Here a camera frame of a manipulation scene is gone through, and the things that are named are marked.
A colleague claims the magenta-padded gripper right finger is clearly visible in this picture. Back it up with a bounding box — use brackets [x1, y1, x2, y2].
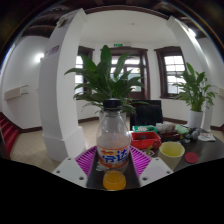
[125, 145, 174, 190]

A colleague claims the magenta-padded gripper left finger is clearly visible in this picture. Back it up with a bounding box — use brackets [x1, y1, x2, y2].
[52, 145, 104, 190]

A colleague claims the clear orange-label drink bottle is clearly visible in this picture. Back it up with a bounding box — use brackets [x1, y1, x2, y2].
[95, 98, 132, 192]

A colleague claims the pale yellow-green cup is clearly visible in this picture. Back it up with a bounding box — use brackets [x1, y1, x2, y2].
[157, 141, 186, 171]

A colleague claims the red plastic box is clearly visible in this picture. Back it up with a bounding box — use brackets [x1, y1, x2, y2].
[130, 131, 163, 150]

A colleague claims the flat round red coaster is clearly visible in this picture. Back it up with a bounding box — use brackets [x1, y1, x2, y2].
[184, 151, 200, 164]

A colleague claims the green flat box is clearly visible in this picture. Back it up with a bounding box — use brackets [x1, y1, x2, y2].
[132, 124, 158, 134]

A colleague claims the box of white sachets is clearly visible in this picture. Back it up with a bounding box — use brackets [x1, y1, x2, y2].
[155, 121, 177, 135]

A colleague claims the light green small container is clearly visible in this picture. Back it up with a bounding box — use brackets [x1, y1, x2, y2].
[175, 124, 190, 135]

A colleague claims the grey round ball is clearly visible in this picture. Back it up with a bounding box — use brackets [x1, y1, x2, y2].
[190, 128, 202, 141]

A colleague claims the black chair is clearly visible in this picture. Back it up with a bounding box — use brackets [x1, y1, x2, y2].
[129, 99, 164, 129]

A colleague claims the white printed leaflet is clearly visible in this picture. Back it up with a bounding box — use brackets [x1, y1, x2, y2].
[198, 132, 217, 142]

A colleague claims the red carpeted staircase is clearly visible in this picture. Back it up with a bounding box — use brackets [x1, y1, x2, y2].
[0, 111, 20, 158]

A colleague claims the leafy plant in white pot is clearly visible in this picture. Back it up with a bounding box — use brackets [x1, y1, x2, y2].
[64, 44, 148, 124]
[173, 62, 217, 129]

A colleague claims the dark brown framed window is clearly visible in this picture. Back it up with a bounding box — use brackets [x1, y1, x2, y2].
[154, 45, 188, 99]
[75, 45, 95, 96]

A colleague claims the dark brown double door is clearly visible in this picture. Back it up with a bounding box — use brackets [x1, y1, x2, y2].
[109, 46, 151, 101]

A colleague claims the purple sign on column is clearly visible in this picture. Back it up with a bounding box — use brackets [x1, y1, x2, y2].
[44, 44, 61, 56]

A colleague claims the glowing column lamp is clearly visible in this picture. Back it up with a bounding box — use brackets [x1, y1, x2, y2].
[187, 27, 198, 38]

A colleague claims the green ring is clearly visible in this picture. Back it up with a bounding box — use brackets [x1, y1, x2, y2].
[146, 141, 162, 156]

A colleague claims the white wall radiator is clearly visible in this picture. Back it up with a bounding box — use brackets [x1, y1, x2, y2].
[3, 84, 30, 101]
[213, 84, 224, 98]

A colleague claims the glowing wall lamp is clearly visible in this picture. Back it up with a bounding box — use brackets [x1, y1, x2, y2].
[34, 52, 45, 64]

